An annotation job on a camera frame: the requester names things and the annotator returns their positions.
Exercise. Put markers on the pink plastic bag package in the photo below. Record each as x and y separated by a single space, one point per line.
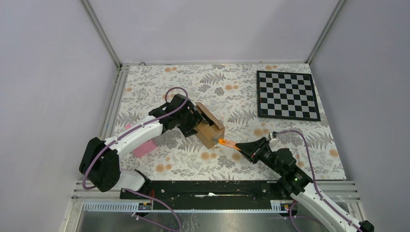
144 149

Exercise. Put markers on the grey slotted cable duct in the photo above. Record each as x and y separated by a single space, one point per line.
183 207

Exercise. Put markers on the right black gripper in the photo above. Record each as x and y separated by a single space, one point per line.
252 150

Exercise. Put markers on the brown cardboard express box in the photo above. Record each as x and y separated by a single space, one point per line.
205 133

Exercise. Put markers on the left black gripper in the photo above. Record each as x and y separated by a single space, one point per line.
195 119

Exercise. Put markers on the floral patterned table mat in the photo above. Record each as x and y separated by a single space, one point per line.
229 92

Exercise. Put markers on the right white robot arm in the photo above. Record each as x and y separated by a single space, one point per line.
298 185

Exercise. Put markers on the black white chessboard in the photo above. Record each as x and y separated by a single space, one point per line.
287 95

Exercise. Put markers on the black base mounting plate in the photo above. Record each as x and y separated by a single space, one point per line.
171 192

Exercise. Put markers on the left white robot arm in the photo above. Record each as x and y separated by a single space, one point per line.
100 162

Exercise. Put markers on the orange black utility knife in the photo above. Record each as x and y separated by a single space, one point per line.
226 143

